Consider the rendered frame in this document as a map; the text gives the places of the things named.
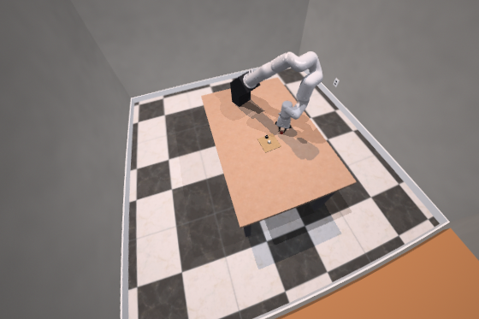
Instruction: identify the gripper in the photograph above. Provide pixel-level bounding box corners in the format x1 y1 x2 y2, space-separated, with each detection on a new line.
275 116 292 132

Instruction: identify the tan flat mat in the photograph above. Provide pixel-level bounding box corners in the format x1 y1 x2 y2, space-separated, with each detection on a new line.
257 133 281 153

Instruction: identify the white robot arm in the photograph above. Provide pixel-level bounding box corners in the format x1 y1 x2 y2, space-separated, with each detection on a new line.
243 51 323 120

